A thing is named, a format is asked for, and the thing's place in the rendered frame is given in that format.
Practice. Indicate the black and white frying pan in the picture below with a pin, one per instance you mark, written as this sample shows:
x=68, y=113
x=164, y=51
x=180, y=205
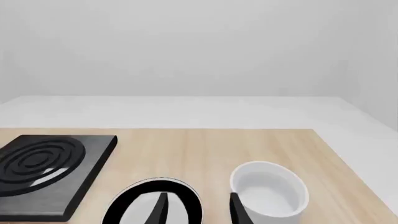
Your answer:
x=191, y=198

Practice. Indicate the white round bowl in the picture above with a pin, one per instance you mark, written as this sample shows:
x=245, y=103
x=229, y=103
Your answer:
x=270, y=189

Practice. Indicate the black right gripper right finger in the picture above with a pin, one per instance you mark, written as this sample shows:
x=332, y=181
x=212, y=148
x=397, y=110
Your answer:
x=237, y=210

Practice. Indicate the flat black stove plate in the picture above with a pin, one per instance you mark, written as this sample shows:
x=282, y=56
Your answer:
x=46, y=172

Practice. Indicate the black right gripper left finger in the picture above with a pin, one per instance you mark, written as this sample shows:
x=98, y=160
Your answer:
x=160, y=211

